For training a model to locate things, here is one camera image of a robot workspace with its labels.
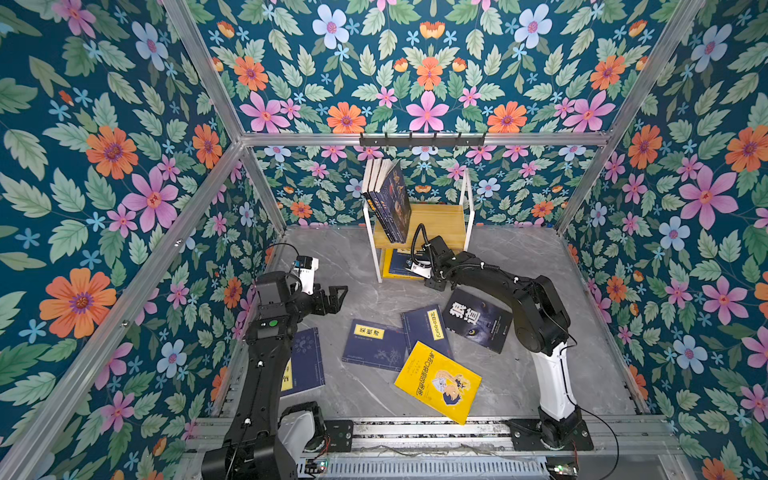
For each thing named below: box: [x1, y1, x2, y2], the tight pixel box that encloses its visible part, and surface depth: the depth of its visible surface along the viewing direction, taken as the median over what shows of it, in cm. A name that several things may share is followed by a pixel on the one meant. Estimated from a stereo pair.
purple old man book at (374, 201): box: [368, 159, 393, 243], surface depth 80 cm
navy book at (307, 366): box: [280, 327, 326, 399], surface depth 86 cm
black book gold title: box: [362, 159, 395, 243], surface depth 79 cm
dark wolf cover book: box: [443, 287, 514, 354], surface depth 95 cm
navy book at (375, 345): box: [342, 318, 407, 372], surface depth 90 cm
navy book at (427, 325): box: [401, 304, 453, 357], surface depth 92 cm
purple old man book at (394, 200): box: [375, 158, 412, 244], surface depth 82 cm
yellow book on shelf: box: [382, 248, 424, 280], surface depth 103 cm
